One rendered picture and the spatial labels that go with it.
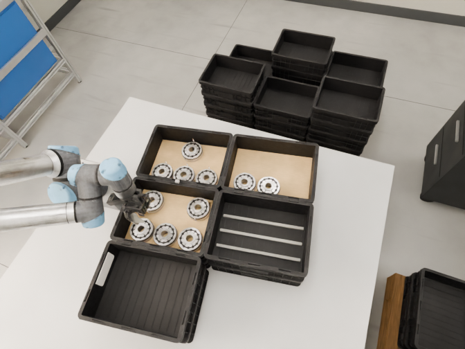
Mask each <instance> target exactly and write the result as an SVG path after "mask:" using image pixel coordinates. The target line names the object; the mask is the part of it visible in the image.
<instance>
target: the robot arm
mask: <svg viewBox="0 0 465 349"><path fill-rule="evenodd" d="M80 156H81V155H80V151H79V148H78V147H77V146H71V145H49V146H48V148H47V150H44V151H43V152H42V153H41V154H40V155H35V156H27V157H22V158H18V159H9V160H5V161H0V186H4V185H8V184H13V183H17V182H20V181H26V180H29V179H35V178H38V177H44V176H47V177H50V178H52V179H53V182H52V183H51V184H50V185H49V187H48V196H49V198H50V200H51V201H52V202H53V203H54V204H42V205H34V206H20V207H13V208H0V232H6V231H17V230H23V229H34V228H40V227H46V226H57V225H63V224H74V223H80V222H81V224H82V226H83V227H84V228H86V229H88V228H90V229H93V228H97V227H99V226H102V225H103V224H104V221H105V220H104V205H103V198H102V197H103V196H104V195H105V194H106V193H107V190H108V186H110V187H111V189H112V190H113V191H114V193H111V194H110V196H109V198H108V200H107V204H108V205H110V206H114V205H118V204H122V209H123V210H124V211H123V213H124V215H125V218H126V219H127V220H129V221H130V222H131V223H133V224H139V223H144V222H145V221H144V220H142V219H141V218H139V217H138V215H137V214H136V213H138V214H139V215H140V216H145V215H144V214H145V213H146V211H147V209H148V208H151V206H150V202H151V199H150V198H149V195H148V194H144V193H142V190H141V189H137V188H136V185H135V183H134V182H133V180H132V178H131V176H130V175H129V173H128V171H127V168H126V167H125V165H124V164H123V163H122V161H121V160H120V159H118V158H116V157H110V158H109V159H105V160H104V161H102V163H101V164H87V163H84V164H81V160H80Z"/></svg>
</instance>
